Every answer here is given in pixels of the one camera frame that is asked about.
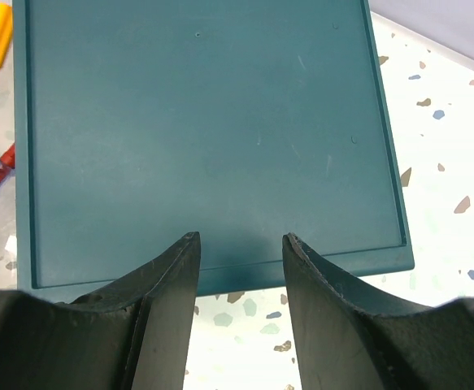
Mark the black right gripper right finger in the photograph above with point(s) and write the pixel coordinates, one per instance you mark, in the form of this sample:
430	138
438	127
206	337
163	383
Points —
351	335

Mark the teal drawer box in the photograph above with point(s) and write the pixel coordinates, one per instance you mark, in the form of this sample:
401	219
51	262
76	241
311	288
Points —
139	121

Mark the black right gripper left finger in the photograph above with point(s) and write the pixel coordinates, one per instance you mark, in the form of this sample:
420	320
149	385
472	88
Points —
130	334

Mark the small red screwdriver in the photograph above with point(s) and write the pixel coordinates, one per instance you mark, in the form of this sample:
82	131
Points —
7	163

